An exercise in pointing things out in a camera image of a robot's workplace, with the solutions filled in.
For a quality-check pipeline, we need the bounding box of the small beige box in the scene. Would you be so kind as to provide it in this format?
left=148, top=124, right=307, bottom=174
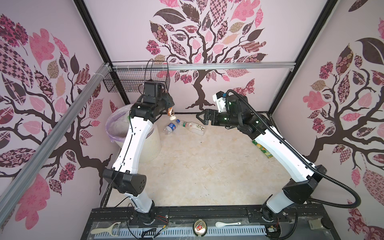
left=308, top=219, right=324, bottom=231

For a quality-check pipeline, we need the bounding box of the black corrugated cable hose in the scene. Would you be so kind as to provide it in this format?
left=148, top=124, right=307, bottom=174
left=226, top=89, right=362, bottom=209

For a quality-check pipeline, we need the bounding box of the black wire basket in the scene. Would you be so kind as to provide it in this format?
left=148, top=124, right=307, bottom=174
left=103, top=60, right=171, bottom=93

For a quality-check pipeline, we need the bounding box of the white vegetable peeler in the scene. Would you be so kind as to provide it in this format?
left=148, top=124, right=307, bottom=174
left=90, top=222, right=121, bottom=237

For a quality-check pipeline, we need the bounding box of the white flower label tea bottle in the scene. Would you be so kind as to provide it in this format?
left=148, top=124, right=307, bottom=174
left=181, top=122, right=206, bottom=136

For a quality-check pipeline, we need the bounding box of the silver drink can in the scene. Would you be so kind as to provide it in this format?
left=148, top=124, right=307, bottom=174
left=193, top=219, right=208, bottom=237

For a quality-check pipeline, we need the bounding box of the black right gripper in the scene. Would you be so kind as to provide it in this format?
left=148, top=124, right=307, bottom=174
left=196, top=110, right=241, bottom=130

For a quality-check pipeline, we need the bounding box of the brown Nescafe bottle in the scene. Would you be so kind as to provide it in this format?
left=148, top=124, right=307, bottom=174
left=167, top=107, right=177, bottom=121

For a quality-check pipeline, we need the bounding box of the clear Pepsi bottle blue label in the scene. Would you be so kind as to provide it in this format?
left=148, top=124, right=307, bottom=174
left=163, top=119, right=180, bottom=135

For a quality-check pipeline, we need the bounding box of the white plastic spoon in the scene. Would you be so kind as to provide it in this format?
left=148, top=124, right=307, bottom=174
left=215, top=222, right=242, bottom=228

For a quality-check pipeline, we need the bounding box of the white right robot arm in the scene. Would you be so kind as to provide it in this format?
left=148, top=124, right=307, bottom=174
left=196, top=92, right=322, bottom=221

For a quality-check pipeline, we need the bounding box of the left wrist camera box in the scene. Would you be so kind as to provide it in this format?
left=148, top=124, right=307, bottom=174
left=144, top=81, right=166, bottom=98

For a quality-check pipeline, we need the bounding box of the green Fox's candy bag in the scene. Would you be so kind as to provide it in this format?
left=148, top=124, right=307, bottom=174
left=252, top=140, right=273, bottom=159

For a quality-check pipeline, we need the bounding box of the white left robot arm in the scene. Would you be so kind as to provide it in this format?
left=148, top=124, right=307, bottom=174
left=103, top=91, right=175, bottom=214

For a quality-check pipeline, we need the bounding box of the white slotted cable duct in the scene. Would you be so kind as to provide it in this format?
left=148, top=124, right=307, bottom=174
left=90, top=226, right=267, bottom=240

